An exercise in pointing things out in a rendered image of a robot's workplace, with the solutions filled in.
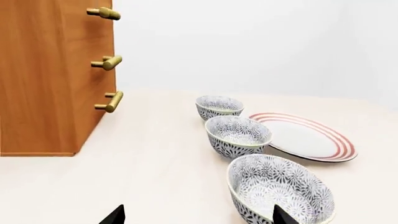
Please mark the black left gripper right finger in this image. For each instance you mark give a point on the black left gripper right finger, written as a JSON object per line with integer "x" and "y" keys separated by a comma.
{"x": 281, "y": 215}

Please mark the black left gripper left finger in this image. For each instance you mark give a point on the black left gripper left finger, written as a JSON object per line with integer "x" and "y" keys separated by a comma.
{"x": 115, "y": 216}

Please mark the black white patterned bowl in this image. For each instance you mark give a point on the black white patterned bowl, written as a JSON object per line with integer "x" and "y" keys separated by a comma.
{"x": 237, "y": 137}
{"x": 217, "y": 107}
{"x": 273, "y": 184}

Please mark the white plate with red rings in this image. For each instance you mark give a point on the white plate with red rings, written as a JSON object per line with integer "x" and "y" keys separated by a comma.
{"x": 306, "y": 137}

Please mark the wooden drawer cabinet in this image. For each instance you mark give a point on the wooden drawer cabinet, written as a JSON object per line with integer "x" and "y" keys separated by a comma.
{"x": 46, "y": 77}

